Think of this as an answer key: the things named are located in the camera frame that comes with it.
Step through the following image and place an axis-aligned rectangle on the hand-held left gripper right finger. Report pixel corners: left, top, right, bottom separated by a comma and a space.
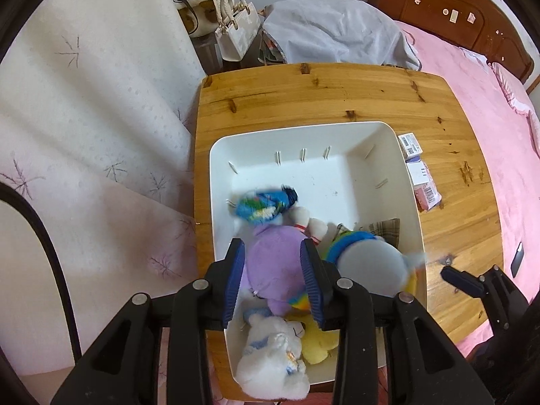
299, 240, 494, 405

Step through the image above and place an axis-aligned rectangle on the blue printed plush keychain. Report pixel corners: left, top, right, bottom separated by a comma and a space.
234, 186, 299, 225

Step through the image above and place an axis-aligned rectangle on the red-striped white plush toy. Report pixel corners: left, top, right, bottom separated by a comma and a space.
291, 206, 329, 247

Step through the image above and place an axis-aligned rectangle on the grey cloth cover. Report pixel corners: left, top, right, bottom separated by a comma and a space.
262, 0, 423, 72

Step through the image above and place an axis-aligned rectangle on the dark side table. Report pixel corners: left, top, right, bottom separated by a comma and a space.
190, 34, 271, 74

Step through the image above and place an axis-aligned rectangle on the grey-blue plush toy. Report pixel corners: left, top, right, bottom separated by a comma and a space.
327, 230, 427, 298

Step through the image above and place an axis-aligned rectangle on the small black object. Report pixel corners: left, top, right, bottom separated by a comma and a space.
510, 242, 525, 278

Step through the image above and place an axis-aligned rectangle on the white rope-handle handbag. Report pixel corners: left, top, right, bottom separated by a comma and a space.
214, 0, 260, 62

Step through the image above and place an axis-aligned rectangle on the white plastic tray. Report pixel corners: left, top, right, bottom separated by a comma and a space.
209, 121, 430, 391

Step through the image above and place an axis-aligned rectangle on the black cable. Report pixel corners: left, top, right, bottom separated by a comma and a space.
0, 181, 83, 359

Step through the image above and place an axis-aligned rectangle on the pink packet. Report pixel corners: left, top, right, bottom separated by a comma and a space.
413, 179, 443, 212

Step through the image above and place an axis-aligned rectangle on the brown wooden headboard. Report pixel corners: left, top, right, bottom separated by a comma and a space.
367, 0, 533, 85

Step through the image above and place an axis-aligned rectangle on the pink pillow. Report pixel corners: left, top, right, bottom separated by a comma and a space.
491, 61, 540, 157

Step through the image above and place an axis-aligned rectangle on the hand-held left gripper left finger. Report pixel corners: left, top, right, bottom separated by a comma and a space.
51, 238, 246, 405

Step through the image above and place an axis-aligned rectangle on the yellow plush toy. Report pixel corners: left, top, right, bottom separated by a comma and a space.
291, 314, 340, 366

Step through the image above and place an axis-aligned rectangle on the purple plush toy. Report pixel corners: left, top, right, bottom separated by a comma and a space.
240, 223, 315, 317

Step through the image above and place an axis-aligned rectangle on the plaid bow hair clip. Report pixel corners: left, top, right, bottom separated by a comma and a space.
337, 218, 401, 247

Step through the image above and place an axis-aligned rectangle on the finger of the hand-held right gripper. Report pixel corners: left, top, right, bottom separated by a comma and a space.
440, 265, 486, 298

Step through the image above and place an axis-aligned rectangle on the white patterned curtain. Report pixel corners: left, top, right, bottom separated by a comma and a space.
0, 0, 207, 389

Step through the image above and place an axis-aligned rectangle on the small white box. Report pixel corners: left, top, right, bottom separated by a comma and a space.
397, 132, 424, 157

